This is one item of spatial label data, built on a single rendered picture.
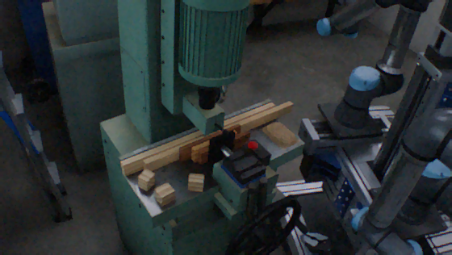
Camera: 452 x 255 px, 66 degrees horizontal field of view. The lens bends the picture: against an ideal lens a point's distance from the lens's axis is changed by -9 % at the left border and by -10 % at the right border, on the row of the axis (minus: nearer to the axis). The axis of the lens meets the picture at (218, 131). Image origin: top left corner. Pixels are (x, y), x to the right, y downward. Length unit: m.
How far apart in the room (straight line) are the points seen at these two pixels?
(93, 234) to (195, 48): 1.43
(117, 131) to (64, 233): 0.89
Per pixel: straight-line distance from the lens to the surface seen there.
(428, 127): 0.88
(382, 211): 1.07
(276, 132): 1.34
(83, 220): 2.25
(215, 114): 1.14
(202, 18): 0.94
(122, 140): 1.46
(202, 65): 1.00
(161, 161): 1.20
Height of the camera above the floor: 1.78
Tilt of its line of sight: 41 degrees down
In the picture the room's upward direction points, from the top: 6 degrees clockwise
